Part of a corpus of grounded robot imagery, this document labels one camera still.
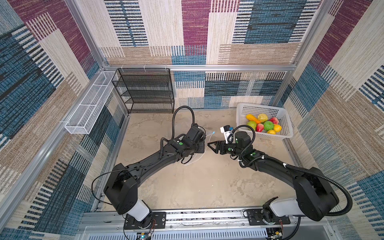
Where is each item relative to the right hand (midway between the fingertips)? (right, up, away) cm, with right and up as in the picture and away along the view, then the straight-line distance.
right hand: (211, 146), depth 83 cm
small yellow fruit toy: (+42, +7, +18) cm, 47 cm away
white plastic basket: (+44, +15, +25) cm, 53 cm away
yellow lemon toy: (+47, +9, +19) cm, 51 cm away
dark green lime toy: (+41, +11, +20) cm, 47 cm away
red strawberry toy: (+35, +10, +19) cm, 41 cm away
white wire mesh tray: (-75, +21, +13) cm, 79 cm away
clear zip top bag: (-7, -5, -2) cm, 9 cm away
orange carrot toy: (+32, +17, +27) cm, 46 cm away
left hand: (-5, +2, -1) cm, 5 cm away
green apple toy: (+31, +12, +22) cm, 40 cm away
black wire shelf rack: (-45, +37, +28) cm, 64 cm away
